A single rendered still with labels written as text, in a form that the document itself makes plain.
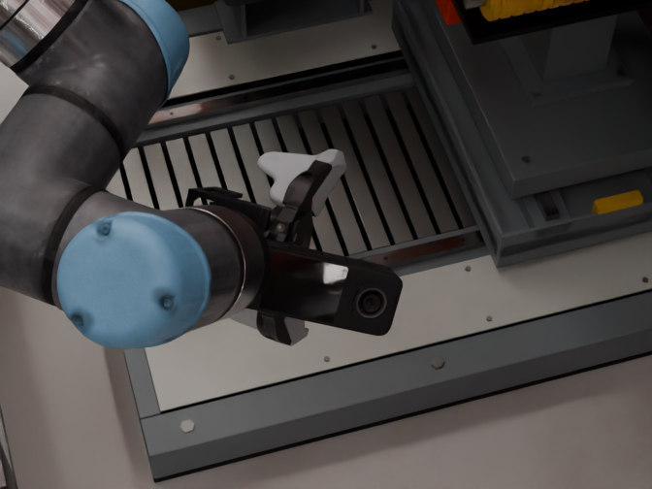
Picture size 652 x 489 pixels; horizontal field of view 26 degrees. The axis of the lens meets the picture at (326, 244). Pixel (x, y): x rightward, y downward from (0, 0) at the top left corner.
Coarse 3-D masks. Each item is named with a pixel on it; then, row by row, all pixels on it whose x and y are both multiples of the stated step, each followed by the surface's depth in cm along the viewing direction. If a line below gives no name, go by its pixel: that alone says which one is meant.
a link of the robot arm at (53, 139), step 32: (32, 96) 86; (0, 128) 86; (32, 128) 84; (64, 128) 85; (96, 128) 86; (0, 160) 83; (32, 160) 83; (64, 160) 84; (96, 160) 86; (0, 192) 82; (32, 192) 82; (64, 192) 82; (0, 224) 81; (32, 224) 81; (64, 224) 80; (0, 256) 81; (32, 256) 81; (32, 288) 82
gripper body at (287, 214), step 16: (192, 192) 99; (208, 192) 99; (224, 192) 102; (240, 208) 98; (256, 208) 97; (288, 208) 98; (256, 224) 98; (272, 224) 97; (288, 224) 97; (304, 224) 99; (288, 240) 98; (304, 240) 100
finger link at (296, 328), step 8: (240, 312) 106; (248, 312) 106; (256, 312) 105; (240, 320) 108; (248, 320) 107; (288, 320) 103; (296, 320) 105; (304, 320) 108; (256, 328) 108; (288, 328) 104; (296, 328) 106; (304, 328) 108; (296, 336) 107; (304, 336) 109
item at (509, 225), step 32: (416, 0) 228; (416, 32) 224; (416, 64) 221; (448, 96) 216; (448, 128) 212; (480, 160) 209; (480, 192) 203; (544, 192) 201; (576, 192) 205; (608, 192) 205; (640, 192) 205; (480, 224) 207; (512, 224) 202; (544, 224) 199; (576, 224) 201; (608, 224) 203; (640, 224) 206; (512, 256) 203; (544, 256) 205
